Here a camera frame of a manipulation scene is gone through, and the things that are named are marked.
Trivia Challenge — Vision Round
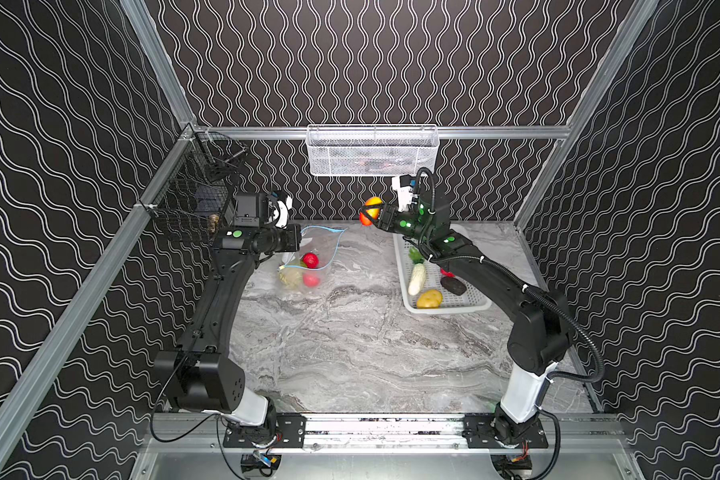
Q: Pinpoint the red toy apple with stem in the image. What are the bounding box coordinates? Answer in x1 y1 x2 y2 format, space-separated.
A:
301 252 320 269

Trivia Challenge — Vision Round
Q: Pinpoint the aluminium left side bar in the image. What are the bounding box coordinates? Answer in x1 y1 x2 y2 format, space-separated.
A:
0 126 203 479

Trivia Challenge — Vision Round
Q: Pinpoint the white mesh wall basket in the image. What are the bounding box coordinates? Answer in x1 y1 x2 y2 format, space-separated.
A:
305 133 440 177

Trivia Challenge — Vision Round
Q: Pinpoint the green toy cabbage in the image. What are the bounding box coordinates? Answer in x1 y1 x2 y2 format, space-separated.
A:
278 265 303 289

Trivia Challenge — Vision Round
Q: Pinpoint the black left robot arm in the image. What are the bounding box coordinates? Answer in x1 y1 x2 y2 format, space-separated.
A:
154 191 301 427

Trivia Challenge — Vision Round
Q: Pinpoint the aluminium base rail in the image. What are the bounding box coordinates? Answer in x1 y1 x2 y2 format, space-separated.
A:
137 411 631 457

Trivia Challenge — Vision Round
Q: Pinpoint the pale green toy cucumber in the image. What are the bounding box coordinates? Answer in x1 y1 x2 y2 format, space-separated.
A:
407 248 427 296

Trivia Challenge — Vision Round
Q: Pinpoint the clear zip bag blue zipper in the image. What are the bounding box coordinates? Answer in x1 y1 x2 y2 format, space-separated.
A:
277 225 346 294

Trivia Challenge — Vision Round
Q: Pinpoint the aluminium frame corner post left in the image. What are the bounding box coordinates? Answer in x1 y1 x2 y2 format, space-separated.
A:
121 0 197 126

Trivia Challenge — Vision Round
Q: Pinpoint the dark green toy avocado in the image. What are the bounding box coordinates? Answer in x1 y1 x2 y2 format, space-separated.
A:
440 276 467 296

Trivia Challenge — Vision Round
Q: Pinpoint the orange red toy peach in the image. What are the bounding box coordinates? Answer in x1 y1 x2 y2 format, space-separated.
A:
359 196 384 226

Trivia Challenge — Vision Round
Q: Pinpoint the aluminium back horizontal bar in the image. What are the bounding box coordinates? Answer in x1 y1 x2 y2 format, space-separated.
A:
198 125 572 141

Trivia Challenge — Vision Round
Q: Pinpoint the yellow toy potato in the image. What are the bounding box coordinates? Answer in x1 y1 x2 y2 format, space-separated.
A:
416 289 444 309

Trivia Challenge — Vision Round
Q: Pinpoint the aluminium frame corner post right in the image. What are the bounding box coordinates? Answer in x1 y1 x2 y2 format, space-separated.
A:
514 0 659 232

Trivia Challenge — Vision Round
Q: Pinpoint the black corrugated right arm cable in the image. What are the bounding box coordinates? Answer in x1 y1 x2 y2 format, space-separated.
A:
413 166 607 480

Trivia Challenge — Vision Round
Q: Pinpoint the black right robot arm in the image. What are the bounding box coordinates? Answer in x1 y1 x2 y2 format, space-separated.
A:
361 203 571 424

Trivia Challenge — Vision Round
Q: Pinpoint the aluminium frame corner post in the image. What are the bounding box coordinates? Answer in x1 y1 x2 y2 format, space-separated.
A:
514 0 659 232
121 0 197 126

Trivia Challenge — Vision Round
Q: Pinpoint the red toy pomegranate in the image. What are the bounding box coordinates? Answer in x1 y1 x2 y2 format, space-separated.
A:
302 272 321 288

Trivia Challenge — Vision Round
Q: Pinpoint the white plastic perforated basket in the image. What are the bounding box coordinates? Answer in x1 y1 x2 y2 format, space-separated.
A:
393 234 492 315

